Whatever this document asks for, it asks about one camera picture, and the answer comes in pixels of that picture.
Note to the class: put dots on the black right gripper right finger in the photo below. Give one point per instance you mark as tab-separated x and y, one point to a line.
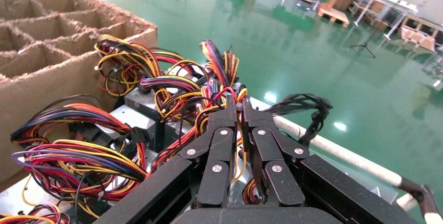
263	143

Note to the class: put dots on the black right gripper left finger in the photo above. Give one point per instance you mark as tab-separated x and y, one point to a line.
218	146

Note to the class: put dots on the clear plastic divided tray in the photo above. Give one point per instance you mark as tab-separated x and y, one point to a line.
372	185

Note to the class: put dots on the black tripod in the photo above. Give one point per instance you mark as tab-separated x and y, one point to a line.
363	46

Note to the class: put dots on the wooden pallet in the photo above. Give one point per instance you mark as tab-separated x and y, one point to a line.
334	15

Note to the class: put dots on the brown cardboard divider box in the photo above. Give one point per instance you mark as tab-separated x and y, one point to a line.
52	84

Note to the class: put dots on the wooden crate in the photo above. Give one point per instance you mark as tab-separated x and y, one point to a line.
418	37

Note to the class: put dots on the white metal workbench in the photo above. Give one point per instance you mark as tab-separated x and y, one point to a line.
394	2

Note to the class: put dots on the white foam padded rail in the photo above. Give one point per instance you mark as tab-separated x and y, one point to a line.
346	155
408	201

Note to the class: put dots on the black rail corner joint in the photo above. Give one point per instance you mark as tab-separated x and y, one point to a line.
415	188

